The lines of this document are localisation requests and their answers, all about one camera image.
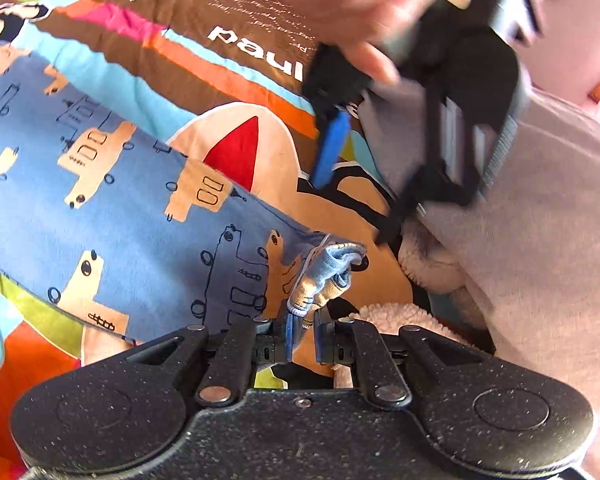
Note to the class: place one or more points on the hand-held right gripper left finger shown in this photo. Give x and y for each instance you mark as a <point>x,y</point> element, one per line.
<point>230,355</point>

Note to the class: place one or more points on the grey duvet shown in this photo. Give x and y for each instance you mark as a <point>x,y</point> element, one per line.
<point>545,220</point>

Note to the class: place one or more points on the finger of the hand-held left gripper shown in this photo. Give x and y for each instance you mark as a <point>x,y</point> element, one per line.
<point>332,145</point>

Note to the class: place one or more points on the white fleece blanket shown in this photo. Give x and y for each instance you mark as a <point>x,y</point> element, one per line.
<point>430,270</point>

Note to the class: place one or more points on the colourful printed bedspread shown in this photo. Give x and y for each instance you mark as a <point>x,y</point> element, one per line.
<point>195,20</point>

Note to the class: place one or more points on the blue printed pants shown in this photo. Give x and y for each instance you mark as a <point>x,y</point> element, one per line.
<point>130,210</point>

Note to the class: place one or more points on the person's left hand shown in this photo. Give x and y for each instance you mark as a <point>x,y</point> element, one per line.
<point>360,5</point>

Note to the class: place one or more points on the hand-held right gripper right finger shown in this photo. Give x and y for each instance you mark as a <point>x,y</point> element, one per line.
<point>380,355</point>

